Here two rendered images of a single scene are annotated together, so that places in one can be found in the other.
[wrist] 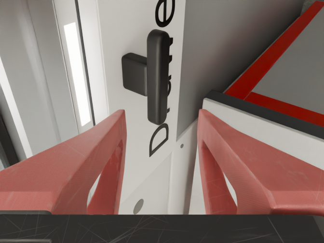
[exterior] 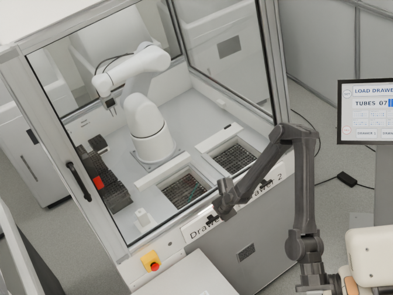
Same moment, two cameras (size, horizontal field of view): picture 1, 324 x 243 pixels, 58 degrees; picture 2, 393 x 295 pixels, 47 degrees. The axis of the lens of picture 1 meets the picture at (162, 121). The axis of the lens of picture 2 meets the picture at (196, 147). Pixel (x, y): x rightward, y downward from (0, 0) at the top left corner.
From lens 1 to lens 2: 1.96 m
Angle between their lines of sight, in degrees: 56
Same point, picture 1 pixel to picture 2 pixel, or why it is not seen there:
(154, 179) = (175, 246)
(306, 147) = (211, 267)
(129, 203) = (173, 239)
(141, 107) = (202, 224)
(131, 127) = (199, 223)
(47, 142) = (197, 208)
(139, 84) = (210, 218)
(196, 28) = (211, 235)
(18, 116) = (202, 202)
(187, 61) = (204, 237)
